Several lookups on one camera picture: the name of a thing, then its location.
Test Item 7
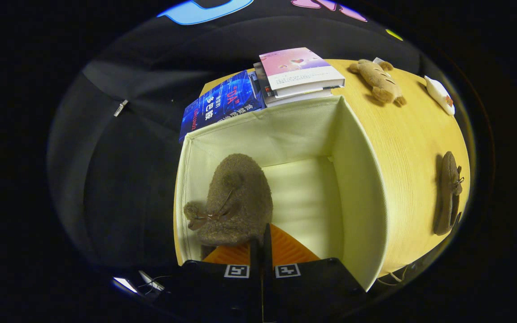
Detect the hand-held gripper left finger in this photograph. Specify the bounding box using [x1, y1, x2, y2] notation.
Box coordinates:
[163, 237, 263, 323]

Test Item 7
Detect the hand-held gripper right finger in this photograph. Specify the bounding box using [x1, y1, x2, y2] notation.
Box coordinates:
[263, 223, 368, 323]

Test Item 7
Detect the brown fuzzy shoe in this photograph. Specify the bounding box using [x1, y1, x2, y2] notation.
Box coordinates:
[434, 151, 465, 236]
[183, 153, 274, 248]

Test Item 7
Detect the cream fabric storage box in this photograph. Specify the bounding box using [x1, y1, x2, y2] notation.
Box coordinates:
[173, 95, 390, 292]

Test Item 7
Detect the lit screen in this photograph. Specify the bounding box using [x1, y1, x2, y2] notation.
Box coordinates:
[113, 277, 138, 294]

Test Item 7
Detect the dark blue book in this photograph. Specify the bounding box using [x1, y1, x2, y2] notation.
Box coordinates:
[179, 70, 266, 143]

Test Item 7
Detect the grey book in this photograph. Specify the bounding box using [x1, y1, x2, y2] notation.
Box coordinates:
[253, 63, 334, 108]

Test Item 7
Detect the pink cover book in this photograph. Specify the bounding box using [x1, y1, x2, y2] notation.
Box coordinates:
[259, 47, 346, 98]

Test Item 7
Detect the brown plush toy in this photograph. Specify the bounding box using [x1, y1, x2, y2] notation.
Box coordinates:
[348, 59, 407, 107]

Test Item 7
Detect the white plush toy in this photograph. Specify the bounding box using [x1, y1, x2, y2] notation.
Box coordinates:
[424, 75, 456, 116]

